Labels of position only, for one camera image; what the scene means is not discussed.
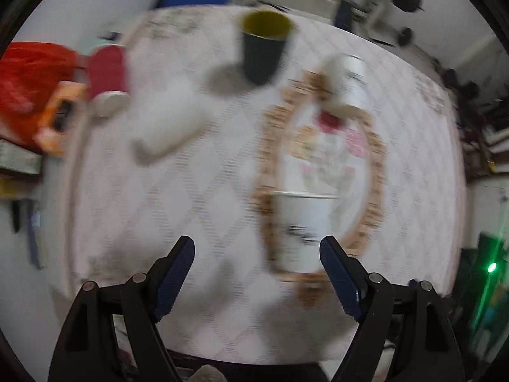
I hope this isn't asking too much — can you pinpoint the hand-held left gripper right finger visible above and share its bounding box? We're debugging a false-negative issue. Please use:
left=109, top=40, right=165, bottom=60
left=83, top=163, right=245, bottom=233
left=319, top=236, right=466, bottom=382

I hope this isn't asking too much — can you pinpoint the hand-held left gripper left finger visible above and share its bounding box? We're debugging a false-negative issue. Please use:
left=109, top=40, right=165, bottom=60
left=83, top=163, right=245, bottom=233
left=48, top=236, right=195, bottom=382

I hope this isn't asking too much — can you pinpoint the white paper cup black print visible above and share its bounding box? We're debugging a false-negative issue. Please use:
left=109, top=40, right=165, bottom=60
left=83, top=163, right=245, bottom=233
left=272, top=190, right=343, bottom=273

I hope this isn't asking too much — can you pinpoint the white cup lying down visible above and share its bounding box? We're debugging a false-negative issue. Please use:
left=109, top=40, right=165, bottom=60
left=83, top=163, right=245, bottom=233
left=319, top=53, right=369, bottom=115

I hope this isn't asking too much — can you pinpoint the dark green cup yellow inside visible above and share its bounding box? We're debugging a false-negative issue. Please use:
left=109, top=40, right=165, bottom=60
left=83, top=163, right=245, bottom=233
left=237, top=9, right=297, bottom=86

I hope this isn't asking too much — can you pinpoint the white plastic bottle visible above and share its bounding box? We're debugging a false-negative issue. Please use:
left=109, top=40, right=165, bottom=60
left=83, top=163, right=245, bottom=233
left=131, top=79, right=208, bottom=166

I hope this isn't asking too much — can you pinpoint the flat printed box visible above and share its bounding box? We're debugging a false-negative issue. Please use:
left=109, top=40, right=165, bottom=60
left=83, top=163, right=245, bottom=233
left=0, top=138, right=44, bottom=176

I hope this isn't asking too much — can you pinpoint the orange tool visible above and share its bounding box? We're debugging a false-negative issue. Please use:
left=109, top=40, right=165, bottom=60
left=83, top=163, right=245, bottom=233
left=33, top=81, right=87, bottom=156

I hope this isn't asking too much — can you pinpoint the red can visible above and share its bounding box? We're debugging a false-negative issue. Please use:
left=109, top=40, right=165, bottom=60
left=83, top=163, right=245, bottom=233
left=85, top=44, right=130, bottom=119

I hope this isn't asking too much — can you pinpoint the red plastic bag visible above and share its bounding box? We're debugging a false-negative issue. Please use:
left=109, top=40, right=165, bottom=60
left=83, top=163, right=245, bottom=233
left=0, top=42, right=81, bottom=149

